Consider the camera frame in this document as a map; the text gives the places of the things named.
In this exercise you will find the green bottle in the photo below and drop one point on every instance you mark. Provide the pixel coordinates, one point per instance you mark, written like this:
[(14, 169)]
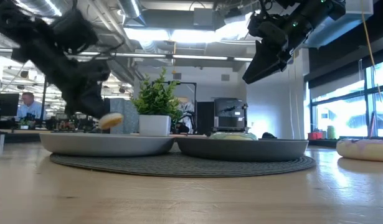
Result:
[(331, 132)]

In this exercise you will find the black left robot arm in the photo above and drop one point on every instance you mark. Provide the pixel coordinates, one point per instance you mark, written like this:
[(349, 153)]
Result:
[(20, 25)]

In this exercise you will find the black rectangular pole frame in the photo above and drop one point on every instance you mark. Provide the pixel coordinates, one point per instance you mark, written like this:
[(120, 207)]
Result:
[(43, 99)]

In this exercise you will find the black cabinet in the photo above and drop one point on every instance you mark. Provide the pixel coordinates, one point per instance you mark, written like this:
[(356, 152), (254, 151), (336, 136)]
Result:
[(205, 116)]

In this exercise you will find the round gray woven placemat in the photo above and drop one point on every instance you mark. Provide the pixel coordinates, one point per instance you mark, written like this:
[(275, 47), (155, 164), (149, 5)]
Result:
[(178, 167)]

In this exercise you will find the pale green frosted donut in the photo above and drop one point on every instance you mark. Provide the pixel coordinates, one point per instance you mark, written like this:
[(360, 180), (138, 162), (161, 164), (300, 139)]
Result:
[(231, 136)]

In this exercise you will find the pink frosted donut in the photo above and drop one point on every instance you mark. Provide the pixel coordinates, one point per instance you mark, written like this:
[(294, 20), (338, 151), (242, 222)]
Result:
[(364, 150)]

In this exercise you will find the gray patterned partition panel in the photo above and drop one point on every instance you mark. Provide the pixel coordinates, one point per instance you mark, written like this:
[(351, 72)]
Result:
[(126, 116)]

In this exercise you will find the dark gray plate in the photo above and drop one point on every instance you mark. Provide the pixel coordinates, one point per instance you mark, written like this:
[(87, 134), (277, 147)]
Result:
[(241, 150)]

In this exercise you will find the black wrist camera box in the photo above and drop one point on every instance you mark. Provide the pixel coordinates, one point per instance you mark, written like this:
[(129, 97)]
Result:
[(74, 31)]

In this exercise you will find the person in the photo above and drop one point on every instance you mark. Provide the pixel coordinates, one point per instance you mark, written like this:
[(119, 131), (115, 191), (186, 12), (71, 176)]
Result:
[(186, 109), (30, 108)]

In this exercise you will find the black computer monitor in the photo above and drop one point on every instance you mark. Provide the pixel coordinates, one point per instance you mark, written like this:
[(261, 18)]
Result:
[(4, 104)]

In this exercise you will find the black boxy machine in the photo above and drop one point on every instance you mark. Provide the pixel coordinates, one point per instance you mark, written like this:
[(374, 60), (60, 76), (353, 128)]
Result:
[(230, 113)]

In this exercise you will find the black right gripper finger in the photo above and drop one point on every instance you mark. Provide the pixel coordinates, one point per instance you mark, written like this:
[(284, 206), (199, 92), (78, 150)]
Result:
[(264, 63), (266, 76)]

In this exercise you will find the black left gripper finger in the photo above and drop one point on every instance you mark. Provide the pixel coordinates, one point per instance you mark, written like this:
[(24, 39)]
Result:
[(80, 104), (99, 102)]

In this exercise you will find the small black rounded object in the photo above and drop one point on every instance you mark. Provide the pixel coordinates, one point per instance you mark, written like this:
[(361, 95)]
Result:
[(268, 135)]

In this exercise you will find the red box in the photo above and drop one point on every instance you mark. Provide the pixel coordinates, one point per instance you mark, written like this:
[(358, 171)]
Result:
[(315, 136)]

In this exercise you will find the light gray plate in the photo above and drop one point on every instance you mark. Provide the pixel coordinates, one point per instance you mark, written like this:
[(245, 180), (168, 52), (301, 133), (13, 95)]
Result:
[(107, 146)]

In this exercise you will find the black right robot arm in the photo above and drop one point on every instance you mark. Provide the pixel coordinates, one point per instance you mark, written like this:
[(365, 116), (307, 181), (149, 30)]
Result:
[(315, 12)]

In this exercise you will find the small tan donut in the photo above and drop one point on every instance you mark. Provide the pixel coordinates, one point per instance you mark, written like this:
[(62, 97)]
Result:
[(111, 120)]

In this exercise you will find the black metal stand frame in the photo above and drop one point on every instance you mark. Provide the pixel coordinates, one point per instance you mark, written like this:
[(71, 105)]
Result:
[(195, 93)]

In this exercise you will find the green plant in white pot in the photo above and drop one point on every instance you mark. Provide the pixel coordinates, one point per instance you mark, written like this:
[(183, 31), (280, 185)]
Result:
[(155, 104)]

